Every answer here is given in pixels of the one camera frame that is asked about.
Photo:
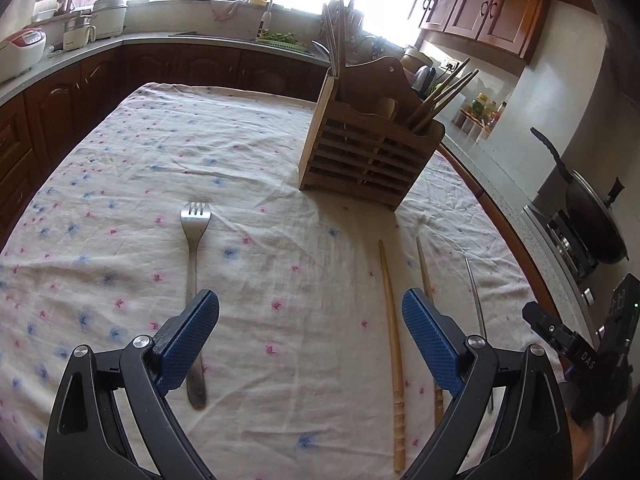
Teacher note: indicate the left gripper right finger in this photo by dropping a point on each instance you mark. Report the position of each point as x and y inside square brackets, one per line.
[443, 349]

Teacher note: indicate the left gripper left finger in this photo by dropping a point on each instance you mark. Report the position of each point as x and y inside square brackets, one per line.
[181, 338]

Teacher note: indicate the long curved steel chopstick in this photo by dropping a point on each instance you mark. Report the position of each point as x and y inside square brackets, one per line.
[480, 317]

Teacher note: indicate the steel fork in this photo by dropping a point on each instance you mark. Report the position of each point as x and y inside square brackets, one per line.
[322, 49]
[195, 218]

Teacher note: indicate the steel kitchen faucet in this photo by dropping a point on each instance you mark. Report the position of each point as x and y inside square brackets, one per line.
[265, 19]

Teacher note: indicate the right human hand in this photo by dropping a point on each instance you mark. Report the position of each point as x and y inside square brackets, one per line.
[586, 440]

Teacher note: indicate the wooden chopstick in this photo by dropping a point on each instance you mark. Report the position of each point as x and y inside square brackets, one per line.
[417, 114]
[438, 396]
[430, 102]
[421, 124]
[399, 428]

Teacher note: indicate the wooden chopstick far left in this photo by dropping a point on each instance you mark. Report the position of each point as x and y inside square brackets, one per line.
[399, 428]

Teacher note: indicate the gas stove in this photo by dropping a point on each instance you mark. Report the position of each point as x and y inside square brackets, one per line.
[561, 237]

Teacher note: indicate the floral white tablecloth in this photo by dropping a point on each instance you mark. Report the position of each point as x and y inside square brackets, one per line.
[298, 367]

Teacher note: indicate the wooden utensil holder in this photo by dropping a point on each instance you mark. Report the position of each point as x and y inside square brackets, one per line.
[363, 140]

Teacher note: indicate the spice jar rack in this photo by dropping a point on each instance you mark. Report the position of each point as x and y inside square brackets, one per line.
[472, 127]

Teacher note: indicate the wooden chopstick centre middle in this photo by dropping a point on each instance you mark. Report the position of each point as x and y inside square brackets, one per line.
[421, 124]

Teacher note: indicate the wooden chopstick centre left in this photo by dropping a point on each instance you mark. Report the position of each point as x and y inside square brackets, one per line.
[417, 114]

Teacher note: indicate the wooden chopstick centre right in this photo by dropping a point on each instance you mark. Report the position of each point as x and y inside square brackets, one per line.
[430, 102]

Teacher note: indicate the lower wooden cabinets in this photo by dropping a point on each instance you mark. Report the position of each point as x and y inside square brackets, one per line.
[47, 110]

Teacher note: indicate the steel electric kettle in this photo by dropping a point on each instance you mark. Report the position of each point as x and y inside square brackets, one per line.
[422, 82]

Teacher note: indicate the red white rice cooker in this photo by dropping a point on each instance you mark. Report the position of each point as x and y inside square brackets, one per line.
[20, 51]

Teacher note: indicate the white rice cooker pot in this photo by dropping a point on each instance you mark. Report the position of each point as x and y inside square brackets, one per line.
[108, 18]

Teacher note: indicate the black wok with handle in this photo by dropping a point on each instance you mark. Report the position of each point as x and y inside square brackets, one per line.
[590, 215]

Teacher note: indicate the wall power socket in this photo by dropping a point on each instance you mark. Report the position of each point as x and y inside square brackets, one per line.
[450, 65]

